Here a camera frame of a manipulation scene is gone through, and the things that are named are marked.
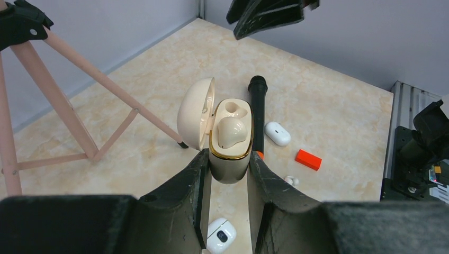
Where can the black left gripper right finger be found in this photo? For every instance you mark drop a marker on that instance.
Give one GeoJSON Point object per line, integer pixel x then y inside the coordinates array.
{"type": "Point", "coordinates": [285, 220]}

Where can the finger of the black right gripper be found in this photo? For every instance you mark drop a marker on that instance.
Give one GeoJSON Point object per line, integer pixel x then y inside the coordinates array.
{"type": "Point", "coordinates": [252, 16]}

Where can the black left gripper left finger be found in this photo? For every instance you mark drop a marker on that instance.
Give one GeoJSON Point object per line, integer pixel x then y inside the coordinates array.
{"type": "Point", "coordinates": [173, 218]}

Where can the white clip earbud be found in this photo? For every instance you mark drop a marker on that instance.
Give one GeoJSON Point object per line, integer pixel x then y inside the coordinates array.
{"type": "Point", "coordinates": [293, 181]}

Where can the white charging case gold trim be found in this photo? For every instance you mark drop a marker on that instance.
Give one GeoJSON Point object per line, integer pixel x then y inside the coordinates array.
{"type": "Point", "coordinates": [221, 234]}

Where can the beige charging case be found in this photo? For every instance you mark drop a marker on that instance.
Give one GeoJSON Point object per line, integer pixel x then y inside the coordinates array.
{"type": "Point", "coordinates": [197, 123]}

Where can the small beige earbud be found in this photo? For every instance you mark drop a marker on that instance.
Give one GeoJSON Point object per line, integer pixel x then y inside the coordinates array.
{"type": "Point", "coordinates": [231, 131]}

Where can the white oval charging case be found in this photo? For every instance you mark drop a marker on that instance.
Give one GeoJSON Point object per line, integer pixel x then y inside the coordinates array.
{"type": "Point", "coordinates": [278, 134]}

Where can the black marker orange cap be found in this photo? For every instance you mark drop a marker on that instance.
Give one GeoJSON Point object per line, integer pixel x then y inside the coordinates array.
{"type": "Point", "coordinates": [257, 90]}

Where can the red rectangular block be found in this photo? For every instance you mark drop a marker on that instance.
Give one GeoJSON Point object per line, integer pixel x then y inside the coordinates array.
{"type": "Point", "coordinates": [309, 160]}

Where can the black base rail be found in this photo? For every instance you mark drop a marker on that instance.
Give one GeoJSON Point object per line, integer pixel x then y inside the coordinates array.
{"type": "Point", "coordinates": [406, 182]}

